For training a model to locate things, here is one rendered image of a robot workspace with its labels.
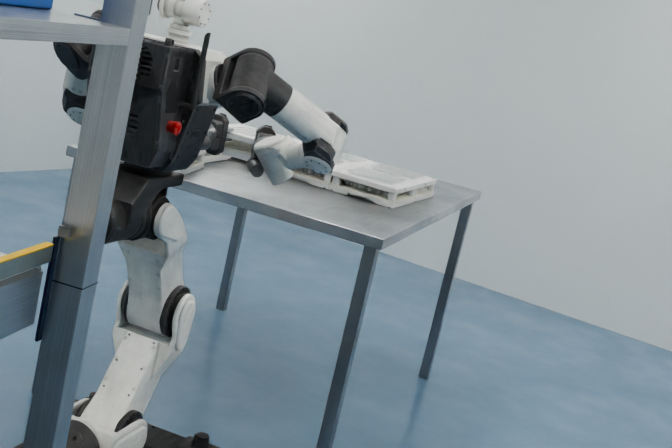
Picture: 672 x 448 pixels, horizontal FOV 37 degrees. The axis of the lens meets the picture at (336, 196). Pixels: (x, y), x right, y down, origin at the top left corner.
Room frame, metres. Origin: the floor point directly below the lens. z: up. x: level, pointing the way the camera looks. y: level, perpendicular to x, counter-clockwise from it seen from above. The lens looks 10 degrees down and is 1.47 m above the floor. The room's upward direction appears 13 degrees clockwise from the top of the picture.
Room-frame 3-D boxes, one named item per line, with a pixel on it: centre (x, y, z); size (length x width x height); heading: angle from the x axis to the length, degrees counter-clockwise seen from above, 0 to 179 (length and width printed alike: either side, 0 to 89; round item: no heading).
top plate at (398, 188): (3.50, -0.13, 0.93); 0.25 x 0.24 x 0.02; 70
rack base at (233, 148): (3.02, 0.27, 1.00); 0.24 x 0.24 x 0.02; 73
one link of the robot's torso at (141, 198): (2.33, 0.49, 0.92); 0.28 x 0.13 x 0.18; 163
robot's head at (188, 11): (2.42, 0.45, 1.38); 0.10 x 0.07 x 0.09; 73
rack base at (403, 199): (3.50, -0.13, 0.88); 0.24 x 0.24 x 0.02; 70
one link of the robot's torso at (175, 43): (2.36, 0.48, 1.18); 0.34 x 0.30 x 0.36; 73
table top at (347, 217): (3.71, 0.14, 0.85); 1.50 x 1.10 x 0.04; 163
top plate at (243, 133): (3.02, 0.27, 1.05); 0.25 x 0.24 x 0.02; 73
